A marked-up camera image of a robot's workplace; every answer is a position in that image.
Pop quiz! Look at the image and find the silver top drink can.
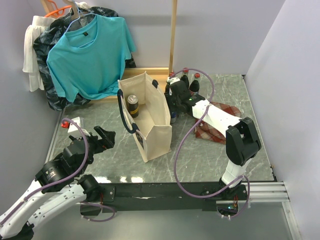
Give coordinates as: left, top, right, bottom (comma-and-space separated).
127, 94, 139, 118

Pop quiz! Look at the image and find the red plaid cloth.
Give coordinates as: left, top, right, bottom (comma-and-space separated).
192, 100, 242, 145

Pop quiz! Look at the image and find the turquoise t-shirt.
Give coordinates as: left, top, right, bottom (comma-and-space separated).
46, 15, 136, 103

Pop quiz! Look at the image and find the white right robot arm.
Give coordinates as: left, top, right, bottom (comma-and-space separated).
165, 77, 262, 199

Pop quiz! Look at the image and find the dark floral patterned shirt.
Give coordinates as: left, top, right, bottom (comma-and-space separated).
33, 6, 137, 111

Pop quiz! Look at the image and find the light blue wire hanger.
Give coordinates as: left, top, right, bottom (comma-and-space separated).
63, 3, 99, 51

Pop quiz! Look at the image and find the white hanging garment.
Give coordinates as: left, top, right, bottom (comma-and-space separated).
22, 1, 94, 92

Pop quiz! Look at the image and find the Coca-Cola glass bottle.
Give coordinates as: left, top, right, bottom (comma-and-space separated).
164, 72, 175, 94
189, 72, 201, 96
180, 67, 189, 88

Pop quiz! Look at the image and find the orange plastic hanger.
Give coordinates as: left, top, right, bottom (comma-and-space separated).
40, 0, 72, 19

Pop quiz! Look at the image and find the red tab drink can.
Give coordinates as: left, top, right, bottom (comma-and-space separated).
170, 111, 177, 124

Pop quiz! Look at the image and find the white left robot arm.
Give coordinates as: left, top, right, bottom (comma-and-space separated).
0, 126, 116, 240

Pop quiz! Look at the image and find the wooden clothes rack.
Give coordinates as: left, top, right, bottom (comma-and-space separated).
39, 0, 178, 102

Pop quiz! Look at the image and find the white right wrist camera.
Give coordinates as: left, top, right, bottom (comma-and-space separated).
168, 77, 180, 86

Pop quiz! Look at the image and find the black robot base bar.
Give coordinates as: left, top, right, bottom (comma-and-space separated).
85, 182, 248, 212

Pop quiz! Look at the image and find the aluminium rail profile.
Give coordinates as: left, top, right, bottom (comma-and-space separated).
249, 182, 290, 203

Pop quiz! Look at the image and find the beige canvas tote bag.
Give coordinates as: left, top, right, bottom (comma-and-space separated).
117, 72, 172, 163

